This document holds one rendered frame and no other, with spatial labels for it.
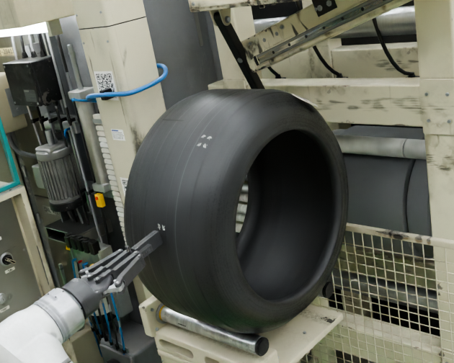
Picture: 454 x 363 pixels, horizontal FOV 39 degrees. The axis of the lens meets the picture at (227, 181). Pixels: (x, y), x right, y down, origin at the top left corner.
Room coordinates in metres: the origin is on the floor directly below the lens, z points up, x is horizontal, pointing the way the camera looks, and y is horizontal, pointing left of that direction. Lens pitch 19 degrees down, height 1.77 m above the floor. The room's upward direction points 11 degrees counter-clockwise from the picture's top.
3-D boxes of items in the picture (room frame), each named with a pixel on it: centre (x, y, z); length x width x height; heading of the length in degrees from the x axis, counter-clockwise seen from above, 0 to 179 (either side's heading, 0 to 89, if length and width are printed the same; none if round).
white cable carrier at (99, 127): (1.72, 0.29, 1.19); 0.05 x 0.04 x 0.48; 135
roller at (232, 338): (1.41, 0.11, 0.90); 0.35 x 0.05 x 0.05; 45
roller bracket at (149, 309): (1.64, 0.14, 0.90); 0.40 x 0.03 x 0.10; 135
